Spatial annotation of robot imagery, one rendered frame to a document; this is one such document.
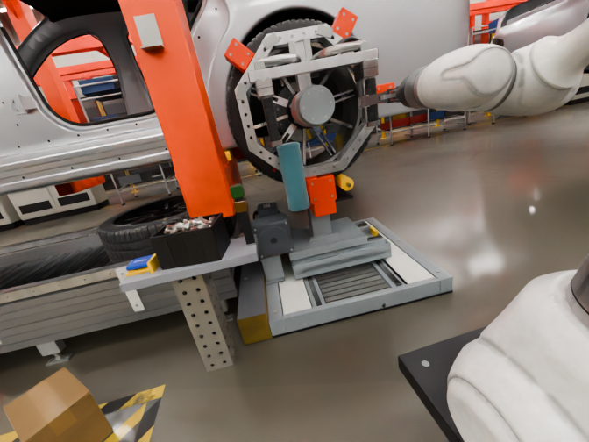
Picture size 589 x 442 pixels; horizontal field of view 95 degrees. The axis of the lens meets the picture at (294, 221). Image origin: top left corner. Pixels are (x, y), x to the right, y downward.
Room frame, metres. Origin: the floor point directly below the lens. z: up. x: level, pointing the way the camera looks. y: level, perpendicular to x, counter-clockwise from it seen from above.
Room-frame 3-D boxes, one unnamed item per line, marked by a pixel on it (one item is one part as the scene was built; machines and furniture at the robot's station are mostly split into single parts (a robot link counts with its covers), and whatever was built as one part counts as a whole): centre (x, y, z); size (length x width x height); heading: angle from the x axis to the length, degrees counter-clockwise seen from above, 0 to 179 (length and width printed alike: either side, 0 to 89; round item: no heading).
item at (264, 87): (0.97, 0.01, 0.93); 0.09 x 0.05 x 0.05; 4
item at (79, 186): (3.32, 2.41, 0.69); 0.52 x 0.17 x 0.35; 4
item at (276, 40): (1.19, -0.14, 0.85); 0.54 x 0.07 x 0.54; 94
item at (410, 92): (0.66, -0.35, 0.83); 0.09 x 0.06 x 0.09; 94
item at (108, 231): (1.49, 0.69, 0.39); 0.66 x 0.66 x 0.24
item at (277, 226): (1.37, 0.13, 0.26); 0.42 x 0.18 x 0.35; 4
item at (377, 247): (1.36, -0.18, 0.13); 0.50 x 0.36 x 0.10; 94
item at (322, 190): (1.23, -0.14, 0.48); 0.16 x 0.12 x 0.17; 4
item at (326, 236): (1.36, -0.13, 0.32); 0.40 x 0.30 x 0.28; 94
